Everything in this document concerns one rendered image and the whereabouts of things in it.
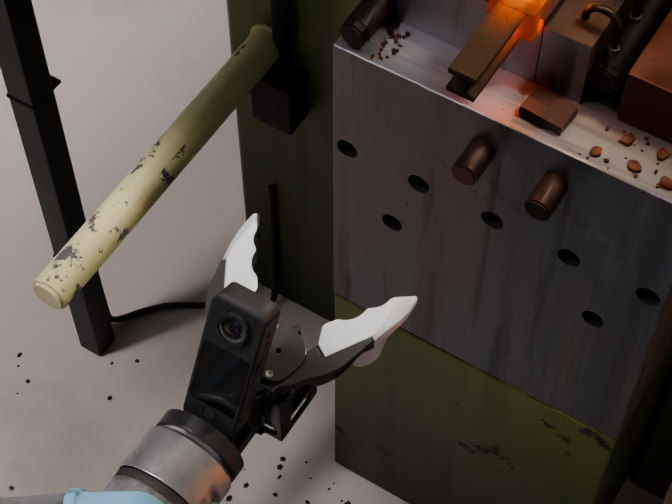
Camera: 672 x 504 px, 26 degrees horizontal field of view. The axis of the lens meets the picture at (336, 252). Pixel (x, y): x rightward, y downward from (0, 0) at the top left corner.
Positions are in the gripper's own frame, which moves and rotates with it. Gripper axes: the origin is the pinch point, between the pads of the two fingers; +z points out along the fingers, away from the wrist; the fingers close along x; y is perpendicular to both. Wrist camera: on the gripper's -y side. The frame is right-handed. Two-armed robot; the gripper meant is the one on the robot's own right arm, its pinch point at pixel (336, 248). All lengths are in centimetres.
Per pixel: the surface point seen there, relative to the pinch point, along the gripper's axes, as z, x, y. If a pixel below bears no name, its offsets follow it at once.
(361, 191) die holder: 24.6, -12.2, 29.8
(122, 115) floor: 61, -82, 100
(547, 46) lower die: 30.7, 3.4, 3.2
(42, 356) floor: 16, -64, 100
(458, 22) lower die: 30.7, -5.7, 5.3
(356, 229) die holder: 24.6, -12.7, 37.4
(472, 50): 23.2, -0.6, -1.0
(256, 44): 41, -37, 36
